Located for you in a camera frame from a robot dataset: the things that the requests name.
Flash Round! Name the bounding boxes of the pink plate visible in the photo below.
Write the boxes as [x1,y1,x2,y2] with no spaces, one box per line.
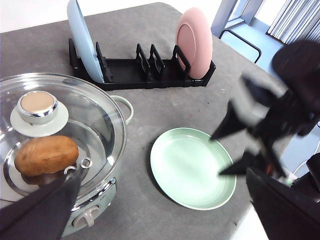
[176,7,213,79]

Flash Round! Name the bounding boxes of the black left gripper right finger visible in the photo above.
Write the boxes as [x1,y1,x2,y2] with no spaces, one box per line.
[245,167,320,240]

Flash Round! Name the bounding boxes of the white cable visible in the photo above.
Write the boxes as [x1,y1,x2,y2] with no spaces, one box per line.
[292,161,307,174]

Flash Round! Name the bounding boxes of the green electric steamer pot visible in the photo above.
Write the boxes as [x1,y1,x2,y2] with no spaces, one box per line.
[0,72,134,238]

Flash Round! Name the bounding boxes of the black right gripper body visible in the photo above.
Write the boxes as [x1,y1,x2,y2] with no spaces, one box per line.
[242,40,320,177]

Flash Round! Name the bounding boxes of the glass pot lid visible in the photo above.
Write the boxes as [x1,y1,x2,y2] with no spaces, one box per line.
[0,73,127,204]

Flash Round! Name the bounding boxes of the brown potato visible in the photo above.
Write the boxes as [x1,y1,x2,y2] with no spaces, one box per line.
[14,135,79,176]

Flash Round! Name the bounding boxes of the black dish rack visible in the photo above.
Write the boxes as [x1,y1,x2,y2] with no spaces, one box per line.
[68,38,216,91]

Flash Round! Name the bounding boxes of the white stool frame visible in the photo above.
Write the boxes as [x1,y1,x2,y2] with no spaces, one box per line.
[211,0,264,63]

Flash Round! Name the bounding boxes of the blue plate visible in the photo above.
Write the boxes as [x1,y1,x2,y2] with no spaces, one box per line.
[67,0,105,83]

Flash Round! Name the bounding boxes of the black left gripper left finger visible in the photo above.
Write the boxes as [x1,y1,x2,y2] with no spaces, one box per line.
[0,167,82,240]

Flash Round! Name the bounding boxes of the green plate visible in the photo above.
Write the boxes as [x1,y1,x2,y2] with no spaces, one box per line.
[150,127,237,211]

